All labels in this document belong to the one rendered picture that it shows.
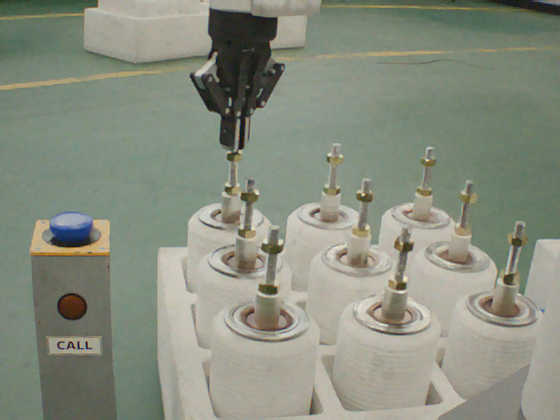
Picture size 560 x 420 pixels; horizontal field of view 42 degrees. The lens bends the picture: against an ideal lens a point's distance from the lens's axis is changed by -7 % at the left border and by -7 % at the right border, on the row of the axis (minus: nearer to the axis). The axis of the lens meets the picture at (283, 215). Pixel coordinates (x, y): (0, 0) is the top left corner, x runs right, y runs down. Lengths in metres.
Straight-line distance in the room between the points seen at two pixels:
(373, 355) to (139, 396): 0.41
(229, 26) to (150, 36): 2.25
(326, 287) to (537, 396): 0.36
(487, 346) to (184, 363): 0.29
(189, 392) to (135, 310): 0.51
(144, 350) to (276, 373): 0.47
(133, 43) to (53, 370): 2.41
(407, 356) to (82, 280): 0.29
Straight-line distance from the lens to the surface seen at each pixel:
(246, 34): 0.80
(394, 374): 0.70
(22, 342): 1.13
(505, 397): 0.54
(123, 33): 3.09
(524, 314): 0.76
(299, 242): 0.90
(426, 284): 0.84
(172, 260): 0.95
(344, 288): 0.78
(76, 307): 0.68
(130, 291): 1.26
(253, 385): 0.67
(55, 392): 0.73
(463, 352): 0.76
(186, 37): 3.17
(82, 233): 0.67
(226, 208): 0.88
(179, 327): 0.81
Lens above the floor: 0.59
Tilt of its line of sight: 22 degrees down
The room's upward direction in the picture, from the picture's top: 5 degrees clockwise
